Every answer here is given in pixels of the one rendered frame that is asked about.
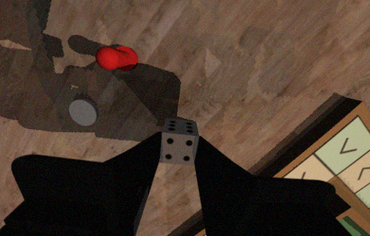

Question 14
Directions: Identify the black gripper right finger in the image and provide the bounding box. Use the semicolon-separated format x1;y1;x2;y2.
194;136;336;236

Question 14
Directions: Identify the square board game track with arrow spaces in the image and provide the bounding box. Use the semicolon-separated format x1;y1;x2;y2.
180;98;370;236

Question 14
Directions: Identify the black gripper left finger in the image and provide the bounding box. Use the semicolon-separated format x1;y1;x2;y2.
11;131;162;236

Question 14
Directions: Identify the grey die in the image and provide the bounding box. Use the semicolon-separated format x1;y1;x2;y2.
159;118;200;166

